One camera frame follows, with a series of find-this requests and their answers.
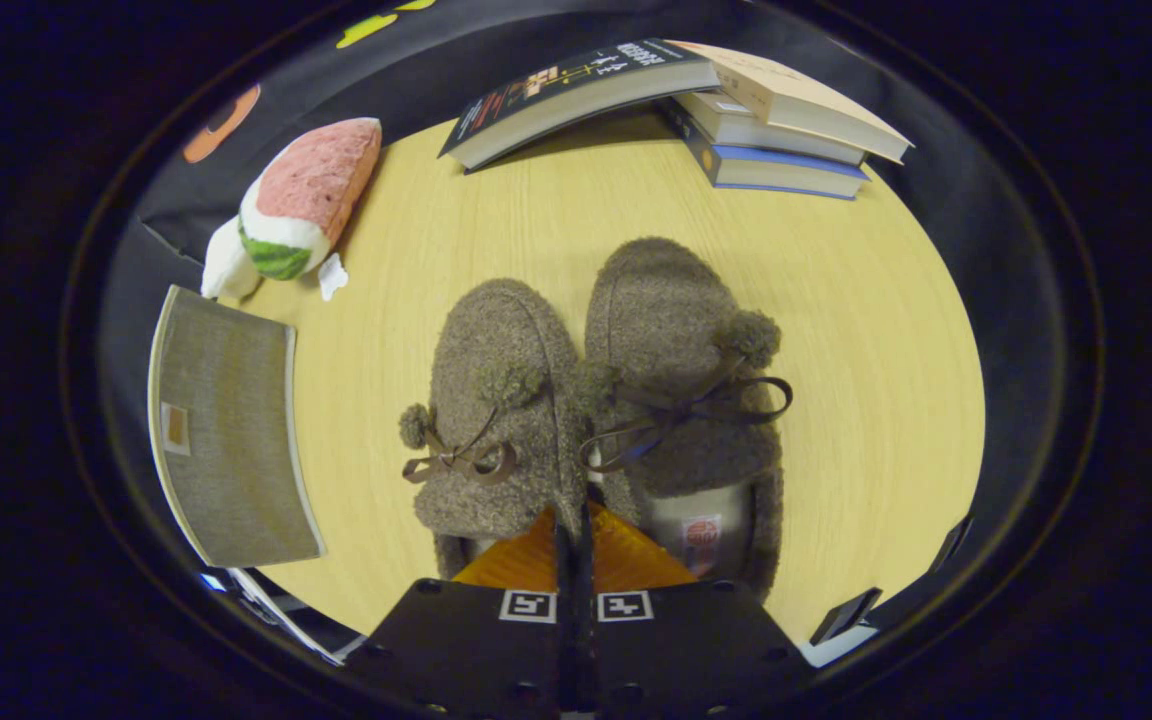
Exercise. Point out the white plush toy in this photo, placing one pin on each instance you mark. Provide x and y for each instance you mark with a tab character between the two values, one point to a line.
226	265

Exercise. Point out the grey cover book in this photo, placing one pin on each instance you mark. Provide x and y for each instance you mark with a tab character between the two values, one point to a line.
776	130

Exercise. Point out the black table clamp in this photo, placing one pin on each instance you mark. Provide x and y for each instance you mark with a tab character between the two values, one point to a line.
951	543
844	615

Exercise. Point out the blue cover book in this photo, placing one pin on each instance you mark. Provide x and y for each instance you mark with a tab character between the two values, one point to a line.
786	172

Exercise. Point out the beige cover book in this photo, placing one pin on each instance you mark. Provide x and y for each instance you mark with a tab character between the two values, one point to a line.
796	95

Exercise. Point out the grey fabric storage box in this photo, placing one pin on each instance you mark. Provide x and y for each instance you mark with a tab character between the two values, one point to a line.
231	430

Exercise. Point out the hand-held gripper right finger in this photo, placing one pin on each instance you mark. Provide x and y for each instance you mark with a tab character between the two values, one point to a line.
686	640

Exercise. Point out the black cover book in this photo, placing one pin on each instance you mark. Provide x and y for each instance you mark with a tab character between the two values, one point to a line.
566	95

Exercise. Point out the watermelon slice plush toy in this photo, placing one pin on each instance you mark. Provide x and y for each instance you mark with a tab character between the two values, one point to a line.
311	185

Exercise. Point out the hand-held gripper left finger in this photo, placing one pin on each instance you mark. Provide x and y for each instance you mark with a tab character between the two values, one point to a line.
466	640

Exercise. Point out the brown fuzzy shoe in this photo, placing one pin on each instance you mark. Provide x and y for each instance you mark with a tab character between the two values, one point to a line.
666	300
501	340

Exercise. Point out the white flat device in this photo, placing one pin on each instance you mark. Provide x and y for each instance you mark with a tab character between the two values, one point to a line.
281	615

